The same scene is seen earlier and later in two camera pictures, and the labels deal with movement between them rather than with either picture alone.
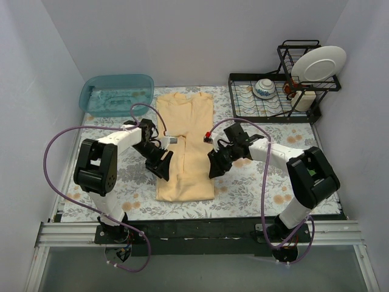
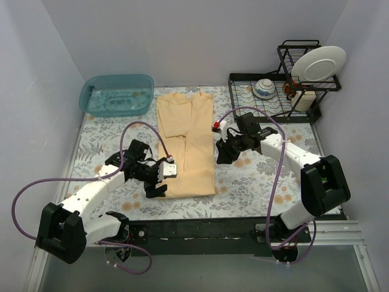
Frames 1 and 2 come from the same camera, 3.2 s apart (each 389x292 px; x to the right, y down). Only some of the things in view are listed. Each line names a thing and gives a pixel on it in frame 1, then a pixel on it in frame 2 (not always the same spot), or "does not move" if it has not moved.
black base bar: [200, 237] does not move
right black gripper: [219, 159] → [227, 147]
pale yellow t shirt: [189, 118] does not move
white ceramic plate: [320, 65] does not move
